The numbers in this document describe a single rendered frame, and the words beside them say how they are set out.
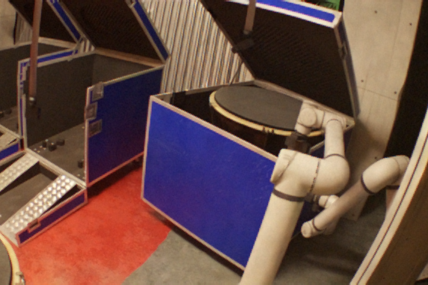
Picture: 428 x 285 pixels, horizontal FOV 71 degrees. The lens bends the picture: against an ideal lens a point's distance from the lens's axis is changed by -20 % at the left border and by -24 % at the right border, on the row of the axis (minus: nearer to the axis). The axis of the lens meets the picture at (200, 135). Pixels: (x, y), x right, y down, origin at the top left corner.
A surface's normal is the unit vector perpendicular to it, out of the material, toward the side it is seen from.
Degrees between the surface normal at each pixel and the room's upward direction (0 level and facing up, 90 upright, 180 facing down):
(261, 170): 90
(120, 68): 90
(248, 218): 90
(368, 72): 90
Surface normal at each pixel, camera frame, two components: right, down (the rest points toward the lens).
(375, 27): -0.36, 0.32
